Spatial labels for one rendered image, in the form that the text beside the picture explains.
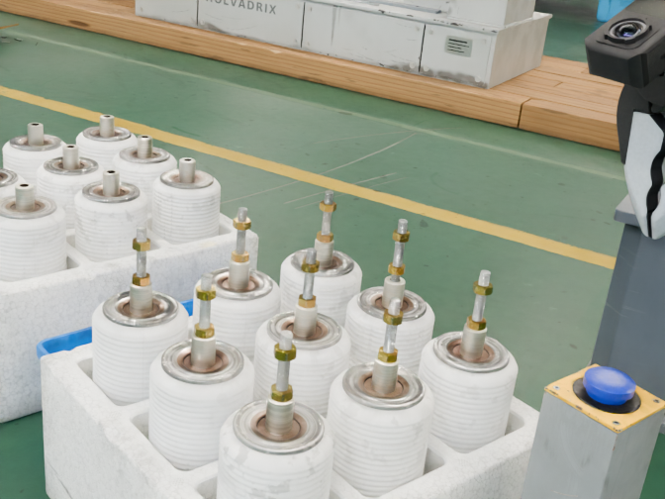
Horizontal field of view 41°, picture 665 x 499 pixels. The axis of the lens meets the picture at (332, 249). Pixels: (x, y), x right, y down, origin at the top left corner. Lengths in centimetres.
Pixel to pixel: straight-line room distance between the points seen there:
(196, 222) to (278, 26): 198
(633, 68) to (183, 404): 46
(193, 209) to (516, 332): 59
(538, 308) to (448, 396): 75
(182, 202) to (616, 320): 62
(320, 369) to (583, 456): 27
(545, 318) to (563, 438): 84
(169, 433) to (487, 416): 30
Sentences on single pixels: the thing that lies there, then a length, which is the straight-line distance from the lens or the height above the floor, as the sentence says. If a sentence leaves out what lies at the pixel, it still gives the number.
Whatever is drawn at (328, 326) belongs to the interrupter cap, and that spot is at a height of 25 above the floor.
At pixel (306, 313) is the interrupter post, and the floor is 28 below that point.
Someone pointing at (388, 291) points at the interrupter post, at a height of 27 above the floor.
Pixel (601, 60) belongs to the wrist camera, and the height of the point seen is 58.
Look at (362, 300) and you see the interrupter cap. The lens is 95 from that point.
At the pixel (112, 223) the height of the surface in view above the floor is 23.
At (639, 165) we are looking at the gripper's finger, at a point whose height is 50.
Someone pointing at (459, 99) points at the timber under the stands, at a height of 5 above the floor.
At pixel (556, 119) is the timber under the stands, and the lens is 271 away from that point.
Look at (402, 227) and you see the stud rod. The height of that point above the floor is 34.
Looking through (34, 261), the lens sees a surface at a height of 20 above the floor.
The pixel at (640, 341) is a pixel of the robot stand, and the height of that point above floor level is 12.
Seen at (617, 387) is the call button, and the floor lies 33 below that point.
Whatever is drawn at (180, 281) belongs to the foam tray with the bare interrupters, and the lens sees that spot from 123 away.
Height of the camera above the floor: 68
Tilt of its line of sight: 24 degrees down
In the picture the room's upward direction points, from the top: 6 degrees clockwise
